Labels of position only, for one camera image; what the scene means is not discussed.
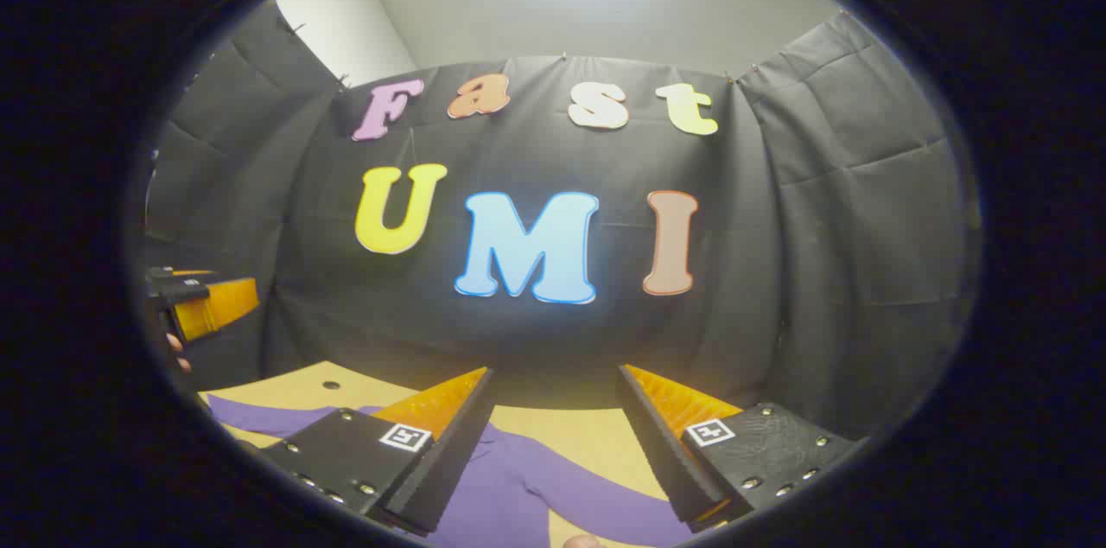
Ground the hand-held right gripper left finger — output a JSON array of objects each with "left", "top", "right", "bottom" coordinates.
[{"left": 259, "top": 366, "right": 496, "bottom": 537}]

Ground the black backdrop cloth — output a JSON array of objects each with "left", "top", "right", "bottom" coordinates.
[{"left": 141, "top": 0, "right": 975, "bottom": 438}]

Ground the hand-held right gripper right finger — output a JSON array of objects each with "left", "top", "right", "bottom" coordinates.
[{"left": 617, "top": 363, "right": 867, "bottom": 533}]

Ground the purple button shirt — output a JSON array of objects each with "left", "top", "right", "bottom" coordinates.
[{"left": 206, "top": 394, "right": 697, "bottom": 548}]

